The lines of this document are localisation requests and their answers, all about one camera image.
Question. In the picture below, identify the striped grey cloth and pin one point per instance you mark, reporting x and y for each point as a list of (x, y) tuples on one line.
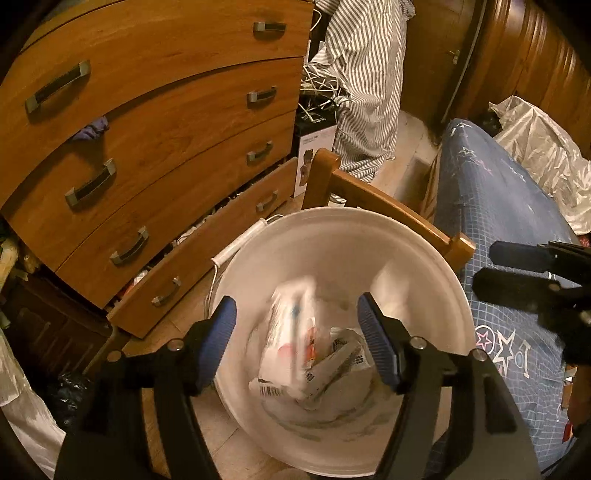
[(369, 69)]

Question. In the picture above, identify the white packet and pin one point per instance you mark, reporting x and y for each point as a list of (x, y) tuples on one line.
[(344, 353)]

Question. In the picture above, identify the white plastic bucket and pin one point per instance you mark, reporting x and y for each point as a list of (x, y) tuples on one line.
[(332, 249)]

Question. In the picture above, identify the purple cloth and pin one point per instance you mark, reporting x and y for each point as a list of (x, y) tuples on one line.
[(92, 129)]

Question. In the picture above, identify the brown wooden door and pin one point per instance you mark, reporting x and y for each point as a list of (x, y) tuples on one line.
[(438, 46)]

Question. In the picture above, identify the light wooden chair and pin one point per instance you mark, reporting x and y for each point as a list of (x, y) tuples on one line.
[(369, 198)]

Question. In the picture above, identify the blue star printed blanket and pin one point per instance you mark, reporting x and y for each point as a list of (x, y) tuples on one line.
[(485, 194)]

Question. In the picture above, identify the brown wooden wardrobe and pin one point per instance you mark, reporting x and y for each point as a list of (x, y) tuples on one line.
[(531, 55)]

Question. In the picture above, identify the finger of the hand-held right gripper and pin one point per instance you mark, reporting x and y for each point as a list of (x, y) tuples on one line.
[(503, 286), (512, 256)]

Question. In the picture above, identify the wooden dresser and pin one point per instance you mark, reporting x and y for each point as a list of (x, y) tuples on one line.
[(161, 92)]

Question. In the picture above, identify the white crinkled cover cloth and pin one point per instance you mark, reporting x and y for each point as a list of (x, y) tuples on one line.
[(549, 147)]

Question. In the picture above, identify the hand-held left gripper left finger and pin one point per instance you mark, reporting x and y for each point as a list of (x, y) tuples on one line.
[(217, 339)]

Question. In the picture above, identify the wrappers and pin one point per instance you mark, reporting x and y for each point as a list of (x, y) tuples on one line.
[(286, 323)]

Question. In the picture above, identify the black and white carton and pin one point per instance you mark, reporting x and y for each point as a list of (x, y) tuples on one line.
[(314, 143)]

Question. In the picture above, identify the black plastic bag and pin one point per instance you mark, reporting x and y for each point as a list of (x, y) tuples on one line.
[(69, 392)]

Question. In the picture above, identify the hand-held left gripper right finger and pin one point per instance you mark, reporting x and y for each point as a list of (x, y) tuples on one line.
[(376, 346)]

